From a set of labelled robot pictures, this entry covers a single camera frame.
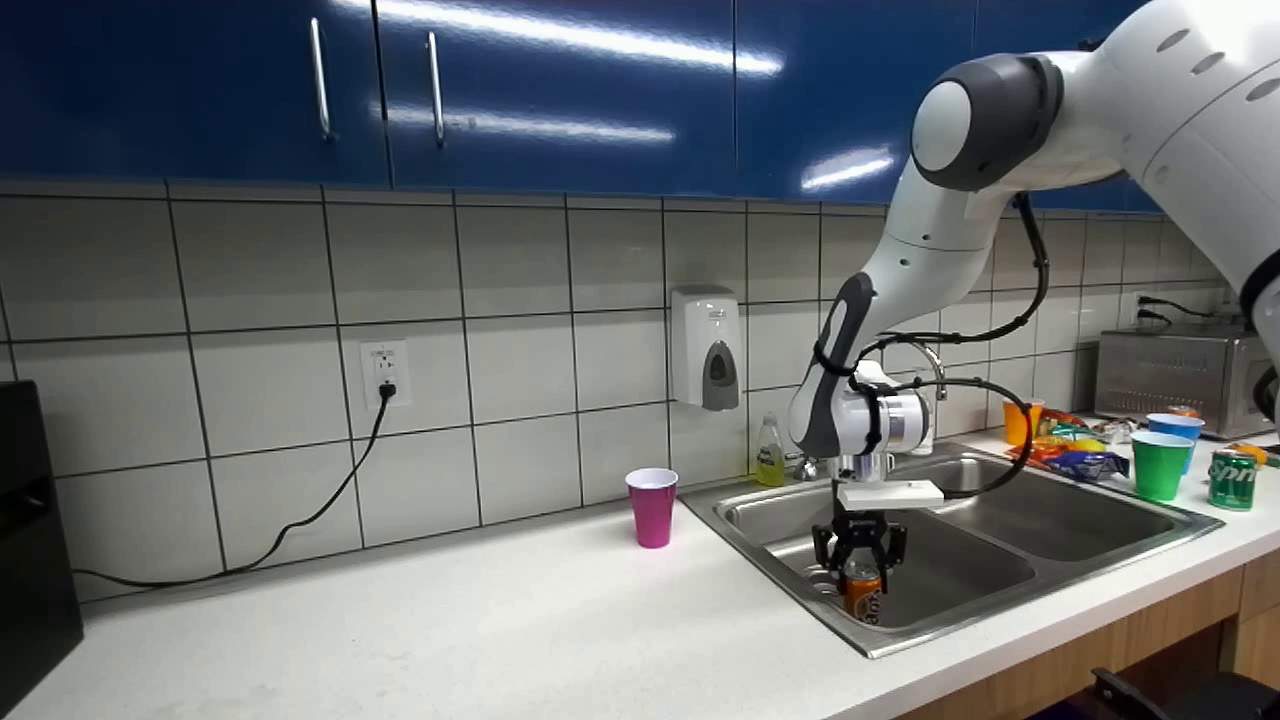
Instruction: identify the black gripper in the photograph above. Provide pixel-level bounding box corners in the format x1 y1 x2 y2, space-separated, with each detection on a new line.
813 506 913 580

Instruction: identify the orange soda can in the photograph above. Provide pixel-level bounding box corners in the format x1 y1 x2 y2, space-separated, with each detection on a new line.
836 562 888 621

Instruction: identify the stainless steel double sink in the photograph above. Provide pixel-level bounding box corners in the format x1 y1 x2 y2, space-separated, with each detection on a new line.
691 444 1228 661

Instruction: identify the chrome gooseneck faucet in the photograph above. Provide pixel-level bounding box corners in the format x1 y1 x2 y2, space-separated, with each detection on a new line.
916 339 953 402

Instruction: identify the orange plastic cup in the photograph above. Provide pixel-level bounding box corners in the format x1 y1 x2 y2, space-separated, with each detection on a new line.
1000 394 1038 446

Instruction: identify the pink plastic cup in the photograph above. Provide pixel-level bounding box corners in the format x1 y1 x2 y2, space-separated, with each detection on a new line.
623 462 682 552

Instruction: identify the blue snack bag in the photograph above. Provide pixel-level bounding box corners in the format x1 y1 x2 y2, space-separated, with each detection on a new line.
1053 446 1132 486

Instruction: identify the green yellow snack bag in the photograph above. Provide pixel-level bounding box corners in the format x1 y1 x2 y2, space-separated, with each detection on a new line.
1038 406 1132 456

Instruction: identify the green plastic cup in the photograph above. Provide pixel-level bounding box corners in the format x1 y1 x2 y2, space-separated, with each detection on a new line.
1129 432 1200 506

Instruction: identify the wooden base cabinet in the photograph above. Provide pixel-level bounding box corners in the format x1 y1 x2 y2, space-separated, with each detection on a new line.
904 552 1280 720

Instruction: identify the blue plastic cup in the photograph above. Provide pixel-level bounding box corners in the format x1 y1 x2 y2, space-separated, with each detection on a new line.
1142 413 1208 446

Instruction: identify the stainless steel countertop appliance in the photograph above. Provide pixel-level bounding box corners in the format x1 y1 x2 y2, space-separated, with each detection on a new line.
1092 328 1270 435

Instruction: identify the green drink box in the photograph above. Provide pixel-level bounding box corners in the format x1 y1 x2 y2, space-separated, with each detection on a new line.
1203 446 1265 514

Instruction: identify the black coffee maker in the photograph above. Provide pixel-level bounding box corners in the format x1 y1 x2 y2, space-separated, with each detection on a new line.
0 376 89 717

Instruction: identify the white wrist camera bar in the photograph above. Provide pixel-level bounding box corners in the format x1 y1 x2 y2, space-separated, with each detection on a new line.
836 477 949 514

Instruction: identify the white wall soap dispenser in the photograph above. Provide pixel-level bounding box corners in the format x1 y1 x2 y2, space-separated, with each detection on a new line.
668 288 746 416

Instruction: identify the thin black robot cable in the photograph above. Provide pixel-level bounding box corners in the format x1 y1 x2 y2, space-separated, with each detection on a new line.
813 191 1056 502

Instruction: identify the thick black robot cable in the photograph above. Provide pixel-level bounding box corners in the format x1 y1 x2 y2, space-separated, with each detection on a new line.
1249 358 1280 426

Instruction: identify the white wall outlet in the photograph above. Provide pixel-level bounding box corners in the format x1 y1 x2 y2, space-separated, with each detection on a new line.
361 339 417 416

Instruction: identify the black power cord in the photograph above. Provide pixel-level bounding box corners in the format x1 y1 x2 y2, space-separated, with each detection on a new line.
72 382 398 591

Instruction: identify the silver cabinet handle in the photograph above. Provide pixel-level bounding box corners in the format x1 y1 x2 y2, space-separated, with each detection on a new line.
307 10 335 142
421 28 452 146

